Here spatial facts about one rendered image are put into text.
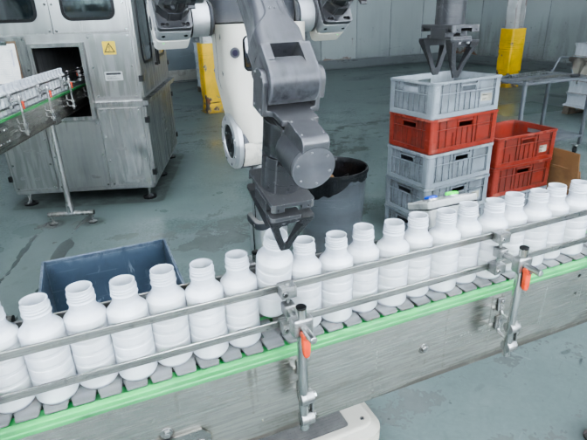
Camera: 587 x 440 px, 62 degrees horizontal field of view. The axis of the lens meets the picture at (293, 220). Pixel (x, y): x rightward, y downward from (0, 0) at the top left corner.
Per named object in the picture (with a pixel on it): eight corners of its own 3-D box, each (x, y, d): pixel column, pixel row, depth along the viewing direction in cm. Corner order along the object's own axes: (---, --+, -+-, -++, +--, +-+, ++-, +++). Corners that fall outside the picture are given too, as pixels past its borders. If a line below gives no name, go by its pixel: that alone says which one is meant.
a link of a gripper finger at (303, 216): (268, 264, 72) (272, 211, 66) (252, 234, 77) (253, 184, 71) (310, 254, 74) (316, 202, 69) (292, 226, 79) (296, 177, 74)
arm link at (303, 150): (315, 58, 64) (252, 64, 60) (359, 92, 55) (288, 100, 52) (307, 141, 71) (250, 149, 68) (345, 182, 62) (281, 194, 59)
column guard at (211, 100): (206, 113, 812) (199, 44, 769) (200, 110, 845) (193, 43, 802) (229, 111, 826) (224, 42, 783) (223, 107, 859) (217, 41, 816)
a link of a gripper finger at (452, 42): (452, 74, 103) (457, 26, 100) (476, 78, 97) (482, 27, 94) (425, 76, 101) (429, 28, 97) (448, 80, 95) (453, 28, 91)
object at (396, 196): (423, 222, 322) (425, 189, 313) (383, 202, 355) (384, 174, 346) (486, 202, 349) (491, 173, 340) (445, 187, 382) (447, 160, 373)
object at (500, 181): (490, 199, 356) (494, 169, 347) (451, 183, 390) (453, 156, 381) (549, 184, 380) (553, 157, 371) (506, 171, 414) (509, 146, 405)
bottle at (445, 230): (439, 276, 103) (447, 202, 96) (461, 288, 98) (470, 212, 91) (417, 283, 100) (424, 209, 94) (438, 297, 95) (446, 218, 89)
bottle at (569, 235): (587, 252, 110) (603, 182, 104) (569, 258, 108) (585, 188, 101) (562, 243, 115) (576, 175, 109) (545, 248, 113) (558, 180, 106)
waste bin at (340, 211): (314, 281, 298) (314, 182, 273) (286, 251, 337) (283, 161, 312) (378, 265, 314) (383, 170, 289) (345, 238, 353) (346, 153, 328)
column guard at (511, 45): (506, 88, 969) (514, 28, 926) (491, 85, 1002) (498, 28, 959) (521, 86, 983) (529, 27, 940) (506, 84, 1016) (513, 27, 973)
